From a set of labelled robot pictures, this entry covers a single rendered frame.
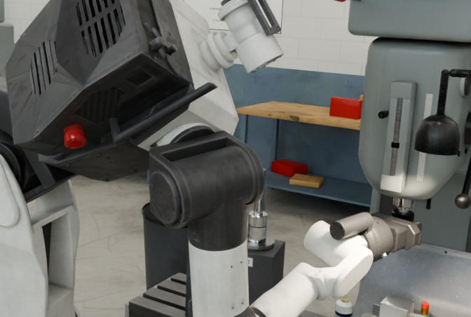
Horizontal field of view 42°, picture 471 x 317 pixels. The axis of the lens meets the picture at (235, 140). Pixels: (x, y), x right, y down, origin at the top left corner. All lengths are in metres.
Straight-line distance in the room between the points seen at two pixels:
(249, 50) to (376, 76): 0.36
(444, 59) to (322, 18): 4.71
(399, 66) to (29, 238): 0.75
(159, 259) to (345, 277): 2.18
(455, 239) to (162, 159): 1.06
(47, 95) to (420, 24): 0.66
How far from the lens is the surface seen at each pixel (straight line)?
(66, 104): 0.88
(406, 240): 1.30
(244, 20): 0.97
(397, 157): 1.20
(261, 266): 1.47
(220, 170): 0.86
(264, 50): 0.96
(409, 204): 1.33
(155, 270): 3.26
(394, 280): 1.76
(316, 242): 1.16
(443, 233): 1.74
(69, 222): 1.22
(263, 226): 1.49
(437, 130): 1.05
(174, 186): 0.82
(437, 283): 1.74
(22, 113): 0.99
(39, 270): 1.16
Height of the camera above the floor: 1.65
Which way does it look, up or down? 11 degrees down
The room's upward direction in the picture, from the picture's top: 3 degrees clockwise
